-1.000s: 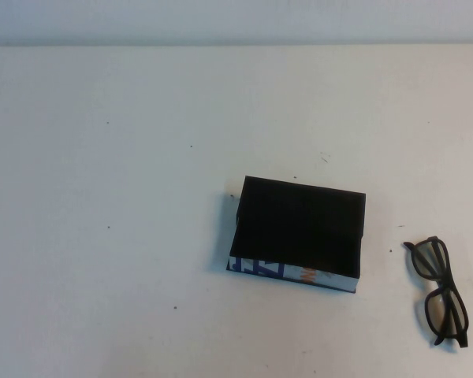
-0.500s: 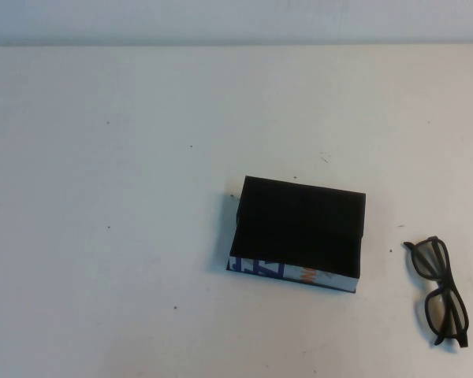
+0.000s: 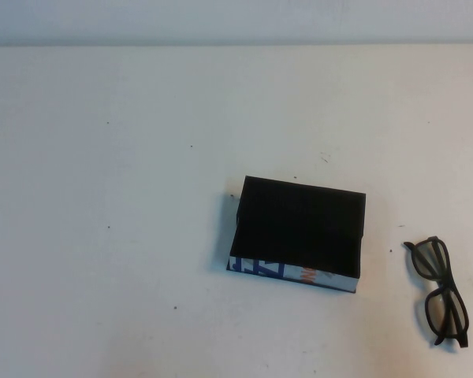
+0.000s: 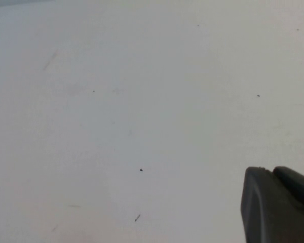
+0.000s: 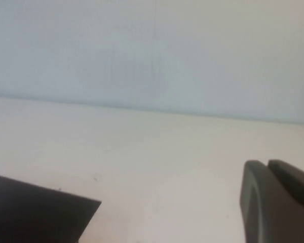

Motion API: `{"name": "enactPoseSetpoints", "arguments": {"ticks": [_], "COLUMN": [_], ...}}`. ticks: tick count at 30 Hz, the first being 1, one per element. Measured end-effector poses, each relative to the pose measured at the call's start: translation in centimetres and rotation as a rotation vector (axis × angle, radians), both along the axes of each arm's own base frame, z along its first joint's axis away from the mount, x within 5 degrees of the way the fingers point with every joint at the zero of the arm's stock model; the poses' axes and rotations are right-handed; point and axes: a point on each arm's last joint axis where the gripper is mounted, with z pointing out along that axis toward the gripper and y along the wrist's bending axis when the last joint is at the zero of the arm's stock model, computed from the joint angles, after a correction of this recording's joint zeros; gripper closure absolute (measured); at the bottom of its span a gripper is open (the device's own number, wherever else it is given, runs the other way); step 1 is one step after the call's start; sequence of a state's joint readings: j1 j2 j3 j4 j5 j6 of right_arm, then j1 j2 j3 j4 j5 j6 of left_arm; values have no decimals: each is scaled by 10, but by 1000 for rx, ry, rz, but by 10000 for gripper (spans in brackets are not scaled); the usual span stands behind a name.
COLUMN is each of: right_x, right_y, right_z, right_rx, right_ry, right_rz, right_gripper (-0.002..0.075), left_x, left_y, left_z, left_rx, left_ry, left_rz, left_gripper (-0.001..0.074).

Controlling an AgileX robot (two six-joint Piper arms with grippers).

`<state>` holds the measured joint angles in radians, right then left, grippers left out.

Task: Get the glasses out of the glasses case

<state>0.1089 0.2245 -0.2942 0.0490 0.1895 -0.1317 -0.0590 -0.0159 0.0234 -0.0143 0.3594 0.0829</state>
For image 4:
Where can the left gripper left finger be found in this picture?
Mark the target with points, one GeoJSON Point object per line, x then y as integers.
{"type": "Point", "coordinates": [263, 210]}

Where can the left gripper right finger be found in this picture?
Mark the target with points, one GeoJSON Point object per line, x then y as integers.
{"type": "Point", "coordinates": [296, 184]}

